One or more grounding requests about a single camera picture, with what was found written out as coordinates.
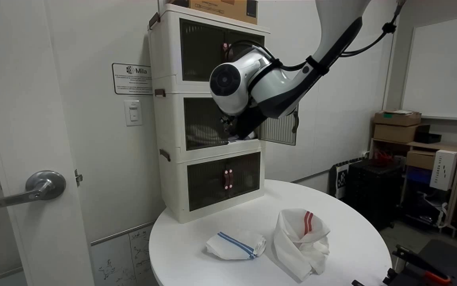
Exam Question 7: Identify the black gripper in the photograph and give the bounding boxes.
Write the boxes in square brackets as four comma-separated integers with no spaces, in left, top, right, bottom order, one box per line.
[231,106,267,141]

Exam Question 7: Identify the white wall sign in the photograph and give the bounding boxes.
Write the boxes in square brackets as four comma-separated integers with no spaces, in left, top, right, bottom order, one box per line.
[110,60,154,96]

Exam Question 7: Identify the large wall whiteboard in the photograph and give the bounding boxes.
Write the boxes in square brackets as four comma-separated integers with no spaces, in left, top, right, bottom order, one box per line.
[400,11,457,122]

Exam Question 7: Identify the wooden shelf unit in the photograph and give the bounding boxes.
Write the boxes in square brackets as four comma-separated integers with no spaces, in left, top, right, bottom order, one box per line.
[370,138,457,241]

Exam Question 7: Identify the white towel red stripes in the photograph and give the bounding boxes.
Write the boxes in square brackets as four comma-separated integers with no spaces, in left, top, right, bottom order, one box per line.
[272,206,332,284]

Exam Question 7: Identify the folded white towels pile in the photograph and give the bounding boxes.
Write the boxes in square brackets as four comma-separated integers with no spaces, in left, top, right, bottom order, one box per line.
[186,122,232,150]

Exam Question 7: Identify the red handled black tool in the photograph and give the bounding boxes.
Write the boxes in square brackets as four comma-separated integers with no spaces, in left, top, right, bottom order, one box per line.
[391,244,456,286]

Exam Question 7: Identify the large cardboard box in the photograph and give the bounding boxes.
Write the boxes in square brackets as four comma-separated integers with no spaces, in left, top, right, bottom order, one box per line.
[372,109,424,144]

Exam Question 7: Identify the white product box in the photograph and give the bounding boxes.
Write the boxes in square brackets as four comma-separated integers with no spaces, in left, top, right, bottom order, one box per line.
[429,147,457,192]

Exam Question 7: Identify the silver door lever handle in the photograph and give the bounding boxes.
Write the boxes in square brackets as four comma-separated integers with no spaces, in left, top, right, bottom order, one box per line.
[0,168,69,209]

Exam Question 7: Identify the small cardboard box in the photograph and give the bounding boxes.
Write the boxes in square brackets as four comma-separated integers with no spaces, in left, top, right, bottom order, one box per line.
[405,147,437,171]

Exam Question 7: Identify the black storage bin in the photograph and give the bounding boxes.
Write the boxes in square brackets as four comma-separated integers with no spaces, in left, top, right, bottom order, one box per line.
[343,157,407,230]

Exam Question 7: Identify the ribbed translucent cabinet door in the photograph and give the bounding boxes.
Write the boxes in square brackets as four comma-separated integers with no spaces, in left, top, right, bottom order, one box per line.
[253,101,300,147]

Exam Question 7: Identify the white room door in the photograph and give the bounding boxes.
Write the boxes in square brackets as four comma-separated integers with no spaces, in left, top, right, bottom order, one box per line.
[0,0,96,286]

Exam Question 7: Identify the low scribbled whiteboard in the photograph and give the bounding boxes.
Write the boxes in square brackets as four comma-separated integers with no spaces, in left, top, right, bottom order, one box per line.
[89,223,158,286]

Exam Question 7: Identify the dark translucent cabinet door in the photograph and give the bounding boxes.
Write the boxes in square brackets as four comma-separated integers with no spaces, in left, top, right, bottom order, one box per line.
[178,17,226,82]
[186,158,229,212]
[226,150,262,203]

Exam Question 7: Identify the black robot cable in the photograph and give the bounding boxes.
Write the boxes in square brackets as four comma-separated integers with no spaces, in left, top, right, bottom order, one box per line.
[227,0,408,73]

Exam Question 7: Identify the white light switch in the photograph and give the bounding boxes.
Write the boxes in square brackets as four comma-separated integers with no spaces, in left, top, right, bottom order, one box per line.
[123,98,145,128]

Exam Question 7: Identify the white towel blue stripes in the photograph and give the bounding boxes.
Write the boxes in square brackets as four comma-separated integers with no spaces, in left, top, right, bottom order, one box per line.
[204,228,269,262]

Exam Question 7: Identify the flat cardboard box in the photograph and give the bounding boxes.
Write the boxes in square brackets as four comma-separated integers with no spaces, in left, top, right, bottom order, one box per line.
[158,0,261,25]

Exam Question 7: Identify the white stacked storage cabinet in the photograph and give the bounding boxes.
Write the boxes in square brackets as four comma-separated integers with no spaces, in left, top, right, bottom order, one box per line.
[147,3,270,223]

